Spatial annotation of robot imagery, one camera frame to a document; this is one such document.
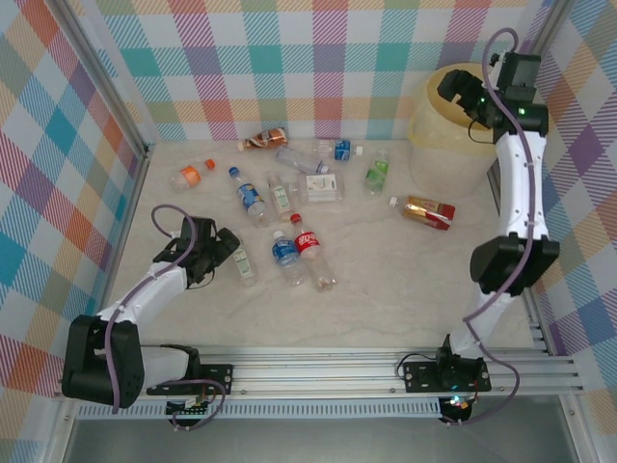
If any green-white label bottle green cap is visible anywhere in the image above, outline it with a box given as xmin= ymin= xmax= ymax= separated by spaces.
xmin=233 ymin=243 xmax=257 ymax=289

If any blue label bottle white cap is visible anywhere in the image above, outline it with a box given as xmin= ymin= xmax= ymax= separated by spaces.
xmin=311 ymin=138 xmax=365 ymax=162
xmin=271 ymin=230 xmax=308 ymax=288

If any small clear bottle green-white label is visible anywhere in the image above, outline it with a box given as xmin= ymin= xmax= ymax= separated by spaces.
xmin=267 ymin=173 xmax=295 ymax=223

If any orange label plastic bottle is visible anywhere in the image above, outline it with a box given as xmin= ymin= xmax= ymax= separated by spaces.
xmin=171 ymin=158 xmax=217 ymax=193

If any red label bottle red cap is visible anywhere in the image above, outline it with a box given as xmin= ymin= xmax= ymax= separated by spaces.
xmin=289 ymin=212 xmax=336 ymax=294

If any beige round waste bin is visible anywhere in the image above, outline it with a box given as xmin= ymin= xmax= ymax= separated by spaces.
xmin=408 ymin=62 xmax=500 ymax=199

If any clear lilac plastic bottle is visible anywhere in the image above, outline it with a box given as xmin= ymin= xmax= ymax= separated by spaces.
xmin=275 ymin=147 xmax=332 ymax=175

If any clear square plastic bottle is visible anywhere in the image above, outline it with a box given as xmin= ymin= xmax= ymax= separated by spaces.
xmin=287 ymin=172 xmax=347 ymax=204

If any copper label plastic bottle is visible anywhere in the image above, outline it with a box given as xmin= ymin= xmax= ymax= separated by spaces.
xmin=237 ymin=127 xmax=290 ymax=151

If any green label plastic bottle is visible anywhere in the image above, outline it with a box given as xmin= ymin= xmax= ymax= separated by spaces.
xmin=362 ymin=148 xmax=390 ymax=197

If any gold red label bottle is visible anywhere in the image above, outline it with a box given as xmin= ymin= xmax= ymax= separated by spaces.
xmin=389 ymin=194 xmax=457 ymax=232

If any aluminium frame post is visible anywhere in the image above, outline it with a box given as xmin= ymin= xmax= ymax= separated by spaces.
xmin=518 ymin=0 xmax=568 ymax=57
xmin=47 ymin=0 xmax=156 ymax=159

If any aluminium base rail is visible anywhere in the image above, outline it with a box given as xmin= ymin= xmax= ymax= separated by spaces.
xmin=52 ymin=345 xmax=585 ymax=399

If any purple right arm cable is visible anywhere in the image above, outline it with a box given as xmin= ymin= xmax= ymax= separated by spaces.
xmin=443 ymin=27 xmax=537 ymax=428

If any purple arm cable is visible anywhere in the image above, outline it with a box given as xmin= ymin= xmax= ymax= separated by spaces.
xmin=106 ymin=204 xmax=228 ymax=432
xmin=443 ymin=27 xmax=537 ymax=428

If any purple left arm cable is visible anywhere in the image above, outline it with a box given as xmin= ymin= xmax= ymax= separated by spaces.
xmin=106 ymin=204 xmax=228 ymax=432

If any white slotted cable duct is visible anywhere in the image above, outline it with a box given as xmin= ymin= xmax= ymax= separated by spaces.
xmin=75 ymin=397 xmax=443 ymax=420

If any grey metal base plate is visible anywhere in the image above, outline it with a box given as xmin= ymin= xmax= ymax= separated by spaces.
xmin=62 ymin=414 xmax=579 ymax=463

